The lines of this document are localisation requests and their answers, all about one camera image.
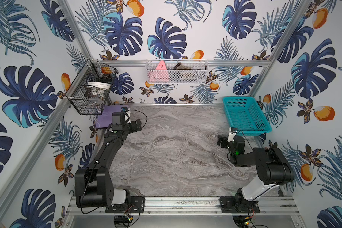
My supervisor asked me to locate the purple t-shirt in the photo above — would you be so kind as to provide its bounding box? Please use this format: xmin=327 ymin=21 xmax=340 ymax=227
xmin=95 ymin=104 xmax=129 ymax=129

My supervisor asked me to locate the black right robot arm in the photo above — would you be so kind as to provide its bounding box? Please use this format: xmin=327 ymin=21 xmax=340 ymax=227
xmin=217 ymin=135 xmax=295 ymax=205

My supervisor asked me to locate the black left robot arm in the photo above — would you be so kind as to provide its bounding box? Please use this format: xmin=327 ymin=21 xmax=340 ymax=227
xmin=75 ymin=119 xmax=142 ymax=209

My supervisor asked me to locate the teal plastic basket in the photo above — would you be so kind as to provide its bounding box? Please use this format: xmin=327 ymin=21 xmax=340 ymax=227
xmin=222 ymin=96 xmax=272 ymax=136

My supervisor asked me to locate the white bowl in basket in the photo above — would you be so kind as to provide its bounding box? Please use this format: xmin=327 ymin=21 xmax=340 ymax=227
xmin=87 ymin=82 xmax=111 ymax=91

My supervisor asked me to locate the pink triangular item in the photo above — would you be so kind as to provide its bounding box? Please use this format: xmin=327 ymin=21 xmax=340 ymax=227
xmin=147 ymin=60 xmax=170 ymax=84

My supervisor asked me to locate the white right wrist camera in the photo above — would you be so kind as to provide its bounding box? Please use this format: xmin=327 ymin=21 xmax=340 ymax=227
xmin=228 ymin=127 xmax=238 ymax=142

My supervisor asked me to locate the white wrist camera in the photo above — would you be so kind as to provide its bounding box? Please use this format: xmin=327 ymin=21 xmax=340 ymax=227
xmin=112 ymin=106 xmax=130 ymax=125
xmin=228 ymin=127 xmax=238 ymax=142

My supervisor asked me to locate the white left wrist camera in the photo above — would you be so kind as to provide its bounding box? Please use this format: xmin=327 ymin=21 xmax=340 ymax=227
xmin=112 ymin=106 xmax=130 ymax=125

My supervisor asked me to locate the black wire basket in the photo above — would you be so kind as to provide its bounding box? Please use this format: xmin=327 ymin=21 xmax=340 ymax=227
xmin=65 ymin=59 xmax=118 ymax=116

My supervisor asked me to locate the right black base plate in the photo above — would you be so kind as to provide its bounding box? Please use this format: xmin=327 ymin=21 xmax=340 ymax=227
xmin=219 ymin=197 xmax=260 ymax=214

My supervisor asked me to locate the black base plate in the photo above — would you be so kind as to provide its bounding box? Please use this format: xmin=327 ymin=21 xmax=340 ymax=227
xmin=219 ymin=197 xmax=260 ymax=214
xmin=105 ymin=196 xmax=145 ymax=214

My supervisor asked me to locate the aluminium frame bar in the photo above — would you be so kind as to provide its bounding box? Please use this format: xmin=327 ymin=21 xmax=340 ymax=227
xmin=93 ymin=59 xmax=271 ymax=67

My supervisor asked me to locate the white wire wall basket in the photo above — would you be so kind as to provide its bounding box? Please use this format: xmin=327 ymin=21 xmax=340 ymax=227
xmin=145 ymin=62 xmax=209 ymax=84

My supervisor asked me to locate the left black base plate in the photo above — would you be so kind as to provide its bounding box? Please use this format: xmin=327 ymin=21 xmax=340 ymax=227
xmin=105 ymin=196 xmax=145 ymax=214

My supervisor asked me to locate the aluminium front rail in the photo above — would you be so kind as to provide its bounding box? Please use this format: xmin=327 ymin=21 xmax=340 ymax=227
xmin=66 ymin=195 xmax=300 ymax=216

